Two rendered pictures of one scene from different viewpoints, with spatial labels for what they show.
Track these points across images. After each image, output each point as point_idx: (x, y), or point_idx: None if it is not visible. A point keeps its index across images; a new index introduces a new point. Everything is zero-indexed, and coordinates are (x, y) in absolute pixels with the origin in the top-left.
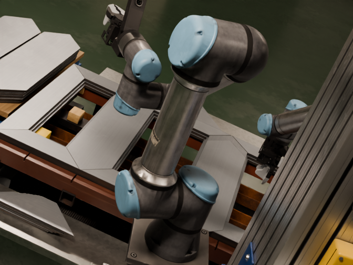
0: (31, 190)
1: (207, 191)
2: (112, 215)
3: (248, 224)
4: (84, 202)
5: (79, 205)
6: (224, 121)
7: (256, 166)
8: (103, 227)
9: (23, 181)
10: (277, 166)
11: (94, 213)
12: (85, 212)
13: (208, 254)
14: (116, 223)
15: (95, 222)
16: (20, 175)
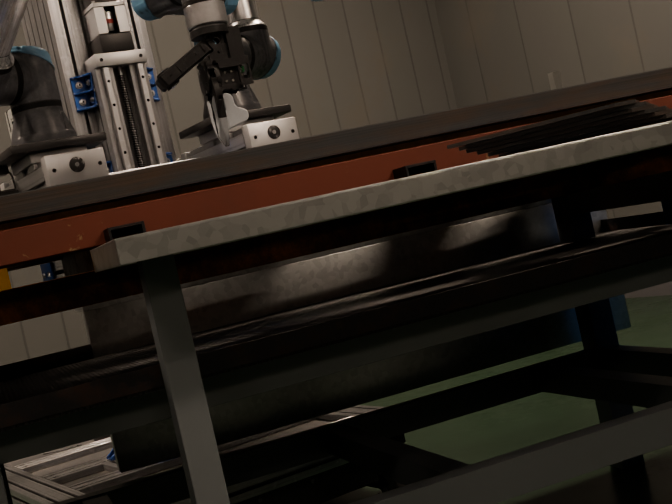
0: (583, 243)
1: None
2: (470, 274)
3: (151, 50)
4: (522, 261)
5: (517, 261)
6: (545, 147)
7: (248, 114)
8: (452, 275)
9: (607, 238)
10: (201, 90)
11: (489, 268)
12: (498, 265)
13: (195, 124)
14: (449, 278)
15: (470, 271)
16: (573, 203)
